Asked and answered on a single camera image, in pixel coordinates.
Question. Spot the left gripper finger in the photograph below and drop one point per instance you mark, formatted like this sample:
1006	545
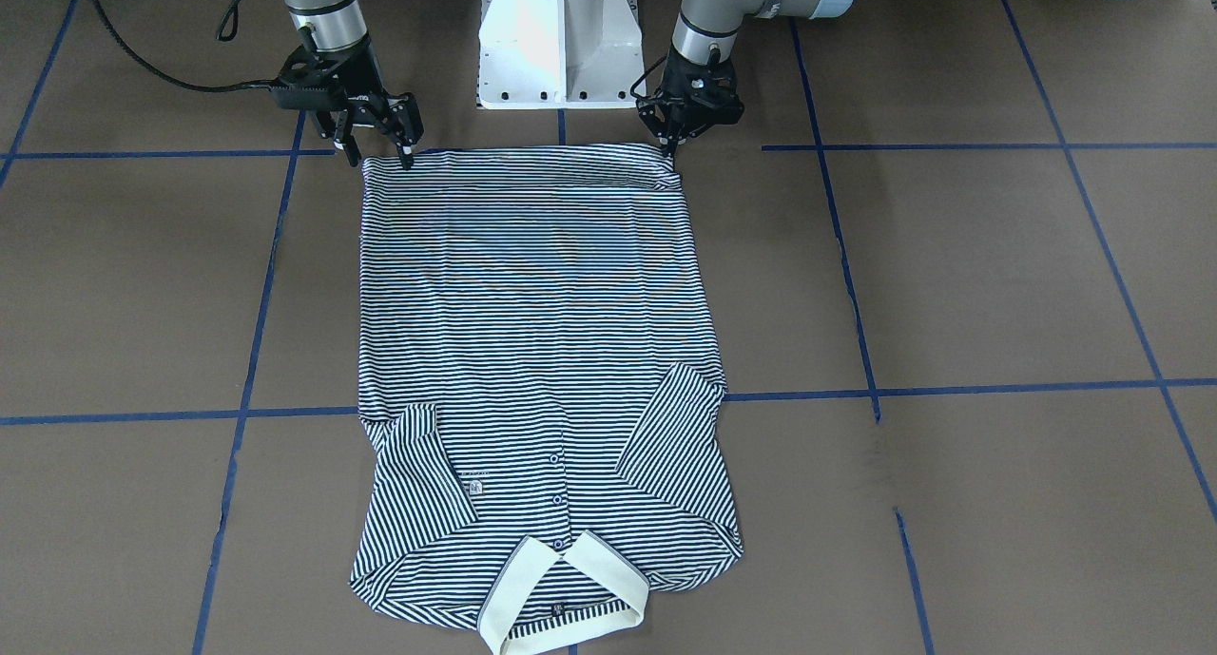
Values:
689	121
656	115

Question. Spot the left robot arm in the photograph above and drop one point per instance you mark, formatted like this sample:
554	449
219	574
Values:
702	24

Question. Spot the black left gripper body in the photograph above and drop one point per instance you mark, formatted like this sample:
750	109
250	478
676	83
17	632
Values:
668	121

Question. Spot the striped polo shirt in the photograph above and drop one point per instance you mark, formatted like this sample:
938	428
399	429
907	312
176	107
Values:
540	381

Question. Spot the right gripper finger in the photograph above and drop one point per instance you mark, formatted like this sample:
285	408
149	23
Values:
343	138
406	127

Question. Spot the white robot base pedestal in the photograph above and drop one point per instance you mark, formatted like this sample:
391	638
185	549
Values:
558	54

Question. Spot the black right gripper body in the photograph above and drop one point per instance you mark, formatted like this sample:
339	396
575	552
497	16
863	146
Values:
360	77

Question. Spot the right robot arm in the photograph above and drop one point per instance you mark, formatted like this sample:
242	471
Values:
327	25

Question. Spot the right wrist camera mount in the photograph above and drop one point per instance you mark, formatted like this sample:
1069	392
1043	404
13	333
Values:
310	82

